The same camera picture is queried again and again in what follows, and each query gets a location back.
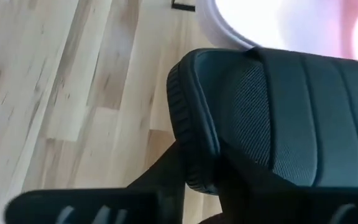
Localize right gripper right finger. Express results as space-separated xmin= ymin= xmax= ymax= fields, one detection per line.
xmin=218 ymin=147 xmax=358 ymax=224

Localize pink foam slide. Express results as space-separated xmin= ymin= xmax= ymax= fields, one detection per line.
xmin=195 ymin=0 xmax=358 ymax=82

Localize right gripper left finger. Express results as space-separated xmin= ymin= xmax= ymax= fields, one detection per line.
xmin=4 ymin=141 xmax=186 ymax=224

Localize wooden shelf with black frame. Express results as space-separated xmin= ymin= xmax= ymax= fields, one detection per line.
xmin=171 ymin=0 xmax=196 ymax=12

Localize black foam slide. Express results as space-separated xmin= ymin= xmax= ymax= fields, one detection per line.
xmin=165 ymin=46 xmax=358 ymax=196

